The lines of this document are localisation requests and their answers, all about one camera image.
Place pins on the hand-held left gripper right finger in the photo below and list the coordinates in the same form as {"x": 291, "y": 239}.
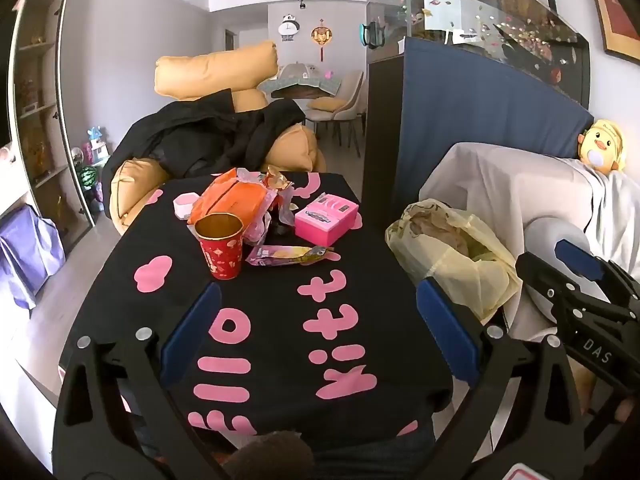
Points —
{"x": 442, "y": 320}

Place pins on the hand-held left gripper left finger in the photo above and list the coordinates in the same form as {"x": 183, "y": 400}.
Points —
{"x": 192, "y": 320}

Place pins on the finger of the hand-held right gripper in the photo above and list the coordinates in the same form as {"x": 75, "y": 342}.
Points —
{"x": 537, "y": 272}
{"x": 580, "y": 256}

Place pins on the person's right hand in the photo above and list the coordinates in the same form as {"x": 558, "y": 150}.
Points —
{"x": 580, "y": 387}

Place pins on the red paper cup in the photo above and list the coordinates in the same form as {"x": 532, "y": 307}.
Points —
{"x": 220, "y": 255}

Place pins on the black pink-printed tablecloth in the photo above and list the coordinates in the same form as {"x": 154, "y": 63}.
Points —
{"x": 280, "y": 310}

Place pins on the white sheet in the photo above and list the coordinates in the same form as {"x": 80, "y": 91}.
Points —
{"x": 500, "y": 180}

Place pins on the pink yellow snack wrapper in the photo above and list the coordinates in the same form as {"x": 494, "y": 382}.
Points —
{"x": 280, "y": 254}

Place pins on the yellow duck plush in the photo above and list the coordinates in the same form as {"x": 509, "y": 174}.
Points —
{"x": 600, "y": 145}

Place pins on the small pink hexagonal box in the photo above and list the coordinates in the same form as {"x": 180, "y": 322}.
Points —
{"x": 182, "y": 206}

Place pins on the orange plastic packet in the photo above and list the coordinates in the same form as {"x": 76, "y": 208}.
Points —
{"x": 230, "y": 195}

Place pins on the crumpled translucent wrapper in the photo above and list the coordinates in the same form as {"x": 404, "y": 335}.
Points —
{"x": 287, "y": 210}

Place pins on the pink rectangular box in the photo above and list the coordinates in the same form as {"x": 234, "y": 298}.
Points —
{"x": 320, "y": 225}

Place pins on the brown fuzzy object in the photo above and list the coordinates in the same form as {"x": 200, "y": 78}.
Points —
{"x": 272, "y": 455}

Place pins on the gold foil wrapper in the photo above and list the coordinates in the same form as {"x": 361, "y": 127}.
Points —
{"x": 275, "y": 180}

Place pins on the blue cloth cover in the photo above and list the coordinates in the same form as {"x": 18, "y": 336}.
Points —
{"x": 475, "y": 120}

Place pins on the watermelon ball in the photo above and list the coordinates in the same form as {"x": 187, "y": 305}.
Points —
{"x": 91, "y": 178}

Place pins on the purple bag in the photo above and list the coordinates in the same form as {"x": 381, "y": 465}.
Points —
{"x": 30, "y": 255}

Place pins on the black jacket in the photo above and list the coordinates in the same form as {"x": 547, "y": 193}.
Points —
{"x": 200, "y": 135}

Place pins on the toy castle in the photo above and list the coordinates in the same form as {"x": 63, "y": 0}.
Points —
{"x": 95, "y": 145}

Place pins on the beige dining chair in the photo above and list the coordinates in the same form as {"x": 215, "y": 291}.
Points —
{"x": 350, "y": 95}
{"x": 325, "y": 106}

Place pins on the yellow beanbag sofa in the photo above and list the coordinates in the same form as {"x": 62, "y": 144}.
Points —
{"x": 215, "y": 67}

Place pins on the glass-door display cabinet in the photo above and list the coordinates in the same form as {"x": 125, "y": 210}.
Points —
{"x": 45, "y": 110}

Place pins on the covered dining table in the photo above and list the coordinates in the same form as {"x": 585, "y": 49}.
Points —
{"x": 300, "y": 85}

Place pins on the teal aquarium device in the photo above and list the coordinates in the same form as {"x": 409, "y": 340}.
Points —
{"x": 374, "y": 35}

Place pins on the framed wall picture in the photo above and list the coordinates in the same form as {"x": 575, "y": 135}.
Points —
{"x": 617, "y": 15}

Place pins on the panda wall clock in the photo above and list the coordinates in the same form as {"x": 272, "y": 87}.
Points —
{"x": 288, "y": 27}

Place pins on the red knot wall ornament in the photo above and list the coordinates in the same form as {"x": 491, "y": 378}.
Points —
{"x": 321, "y": 35}

